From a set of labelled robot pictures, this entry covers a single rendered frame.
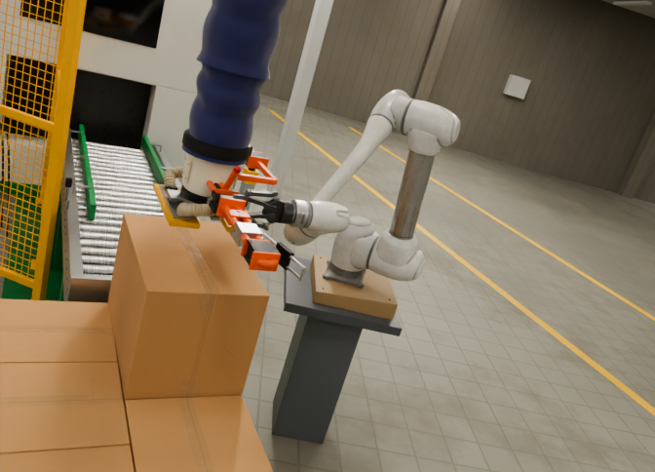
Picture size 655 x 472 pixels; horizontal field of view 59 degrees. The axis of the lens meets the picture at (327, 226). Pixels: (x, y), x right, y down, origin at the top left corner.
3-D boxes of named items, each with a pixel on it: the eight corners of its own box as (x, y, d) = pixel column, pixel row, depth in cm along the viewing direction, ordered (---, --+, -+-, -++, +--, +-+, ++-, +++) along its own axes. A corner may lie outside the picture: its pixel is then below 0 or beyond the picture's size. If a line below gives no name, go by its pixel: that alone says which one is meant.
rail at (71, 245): (58, 151, 430) (62, 127, 424) (66, 152, 432) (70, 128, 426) (62, 317, 239) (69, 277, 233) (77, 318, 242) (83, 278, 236)
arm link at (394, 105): (366, 107, 212) (402, 117, 208) (387, 77, 221) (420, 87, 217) (366, 133, 222) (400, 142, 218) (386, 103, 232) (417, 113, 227)
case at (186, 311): (107, 302, 233) (123, 212, 221) (203, 305, 253) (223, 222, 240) (125, 400, 184) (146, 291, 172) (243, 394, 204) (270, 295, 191)
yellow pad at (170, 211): (152, 187, 209) (155, 175, 207) (179, 191, 214) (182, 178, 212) (168, 226, 181) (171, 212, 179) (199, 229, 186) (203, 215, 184)
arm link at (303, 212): (307, 232, 186) (290, 231, 183) (297, 221, 194) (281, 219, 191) (315, 207, 183) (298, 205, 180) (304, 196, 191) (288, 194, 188)
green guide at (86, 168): (66, 133, 427) (68, 121, 424) (82, 135, 432) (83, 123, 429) (72, 217, 295) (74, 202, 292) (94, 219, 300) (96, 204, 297)
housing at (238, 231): (230, 235, 162) (234, 220, 160) (252, 237, 165) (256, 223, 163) (237, 246, 156) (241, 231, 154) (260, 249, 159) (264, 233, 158)
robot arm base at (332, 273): (366, 267, 269) (368, 256, 267) (363, 289, 248) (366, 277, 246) (327, 257, 269) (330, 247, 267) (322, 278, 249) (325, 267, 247)
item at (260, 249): (240, 255, 151) (244, 237, 149) (266, 256, 154) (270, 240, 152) (249, 270, 144) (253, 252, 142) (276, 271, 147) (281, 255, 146)
